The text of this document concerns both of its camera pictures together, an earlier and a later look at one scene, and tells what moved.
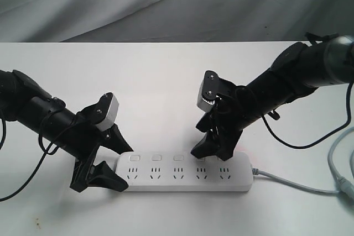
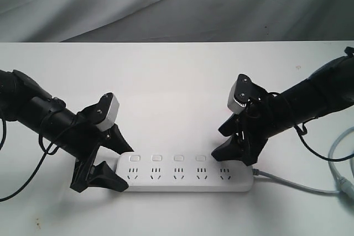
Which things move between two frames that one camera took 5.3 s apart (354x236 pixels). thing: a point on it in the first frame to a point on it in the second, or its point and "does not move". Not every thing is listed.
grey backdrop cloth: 168,6 does not move
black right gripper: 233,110 to 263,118
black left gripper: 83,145 does not move
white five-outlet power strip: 181,171 does not move
